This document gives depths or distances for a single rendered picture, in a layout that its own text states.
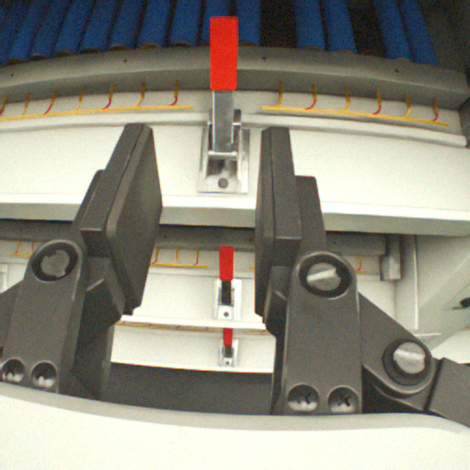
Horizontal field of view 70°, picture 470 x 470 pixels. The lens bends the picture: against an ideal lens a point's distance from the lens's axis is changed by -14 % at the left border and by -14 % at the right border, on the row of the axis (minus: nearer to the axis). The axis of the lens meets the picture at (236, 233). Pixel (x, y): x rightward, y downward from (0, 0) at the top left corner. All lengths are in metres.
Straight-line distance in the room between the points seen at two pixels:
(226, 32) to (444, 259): 0.25
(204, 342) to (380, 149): 0.41
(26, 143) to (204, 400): 0.57
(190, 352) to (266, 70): 0.44
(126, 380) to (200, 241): 0.43
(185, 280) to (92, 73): 0.23
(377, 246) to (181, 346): 0.32
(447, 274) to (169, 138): 0.24
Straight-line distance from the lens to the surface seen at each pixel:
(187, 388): 0.73
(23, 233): 0.44
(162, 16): 0.27
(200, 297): 0.39
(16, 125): 0.27
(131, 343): 0.59
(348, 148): 0.24
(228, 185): 0.21
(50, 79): 0.26
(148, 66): 0.23
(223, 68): 0.18
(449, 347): 0.67
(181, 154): 0.23
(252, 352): 0.57
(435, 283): 0.35
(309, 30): 0.26
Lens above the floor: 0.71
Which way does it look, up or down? 57 degrees down
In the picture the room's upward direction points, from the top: 1 degrees clockwise
